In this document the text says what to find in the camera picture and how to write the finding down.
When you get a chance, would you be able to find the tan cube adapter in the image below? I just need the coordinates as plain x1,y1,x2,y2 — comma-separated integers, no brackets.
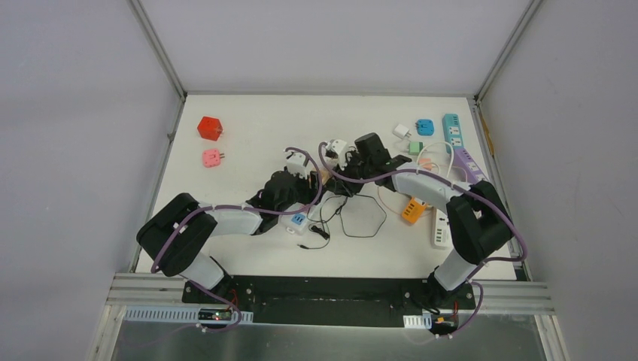
319,169,333,185

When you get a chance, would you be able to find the red cube plug adapter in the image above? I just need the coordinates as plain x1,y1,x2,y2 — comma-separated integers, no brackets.
196,117,223,141

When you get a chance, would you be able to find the pink plug adapter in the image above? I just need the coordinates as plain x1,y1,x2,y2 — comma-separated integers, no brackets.
418,158,435,169

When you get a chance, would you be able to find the orange power strip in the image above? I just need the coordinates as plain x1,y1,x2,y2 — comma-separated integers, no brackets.
400,197,431,224

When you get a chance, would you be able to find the blue plug adapter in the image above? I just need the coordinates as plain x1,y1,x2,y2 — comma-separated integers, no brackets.
415,119,435,136

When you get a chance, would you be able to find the long white power strip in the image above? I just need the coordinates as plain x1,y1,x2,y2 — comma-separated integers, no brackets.
278,203,314,235

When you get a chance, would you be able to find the green plug adapter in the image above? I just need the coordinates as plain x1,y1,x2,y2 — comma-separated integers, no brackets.
407,141,424,156

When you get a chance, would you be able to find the teal power strip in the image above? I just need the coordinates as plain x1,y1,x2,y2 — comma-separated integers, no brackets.
442,114,464,148

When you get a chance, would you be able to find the white charger plug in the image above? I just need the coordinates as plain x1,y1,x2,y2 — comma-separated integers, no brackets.
392,124,411,141

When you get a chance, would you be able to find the white power strip cable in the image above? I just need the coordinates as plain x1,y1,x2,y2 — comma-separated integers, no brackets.
416,141,457,181

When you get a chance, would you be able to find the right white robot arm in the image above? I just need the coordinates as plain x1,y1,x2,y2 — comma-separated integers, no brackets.
317,133,516,308

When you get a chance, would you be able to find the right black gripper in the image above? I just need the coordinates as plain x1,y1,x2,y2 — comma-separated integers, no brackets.
332,154,374,197

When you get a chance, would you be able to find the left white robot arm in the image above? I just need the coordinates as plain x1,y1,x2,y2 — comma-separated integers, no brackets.
135,170,325,304

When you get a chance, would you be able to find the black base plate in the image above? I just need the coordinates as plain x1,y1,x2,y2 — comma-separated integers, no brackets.
212,275,476,327

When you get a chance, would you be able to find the black thin cable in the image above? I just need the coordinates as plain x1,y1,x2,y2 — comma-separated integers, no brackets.
296,191,389,250

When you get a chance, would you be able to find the purple power strip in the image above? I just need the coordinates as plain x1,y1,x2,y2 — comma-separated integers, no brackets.
453,147,489,184

